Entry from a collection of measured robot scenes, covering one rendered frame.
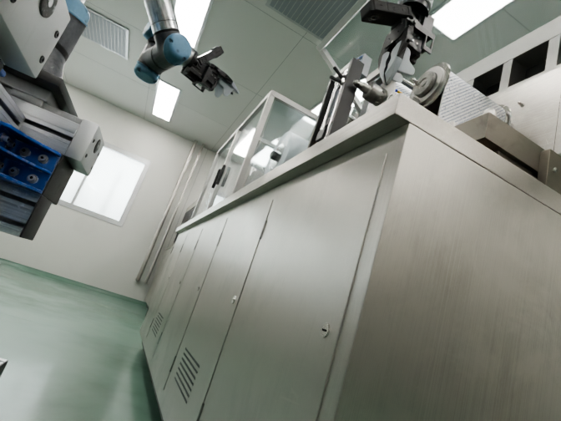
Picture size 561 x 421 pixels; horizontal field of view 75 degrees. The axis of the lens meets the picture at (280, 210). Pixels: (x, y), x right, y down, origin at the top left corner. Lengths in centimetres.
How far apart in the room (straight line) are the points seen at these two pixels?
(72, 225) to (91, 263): 63
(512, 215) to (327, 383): 44
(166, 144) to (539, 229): 612
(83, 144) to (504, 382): 89
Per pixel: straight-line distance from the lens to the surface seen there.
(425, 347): 61
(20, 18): 46
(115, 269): 625
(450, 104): 113
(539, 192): 84
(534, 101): 139
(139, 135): 658
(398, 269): 57
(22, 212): 87
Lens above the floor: 52
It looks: 15 degrees up
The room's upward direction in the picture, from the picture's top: 19 degrees clockwise
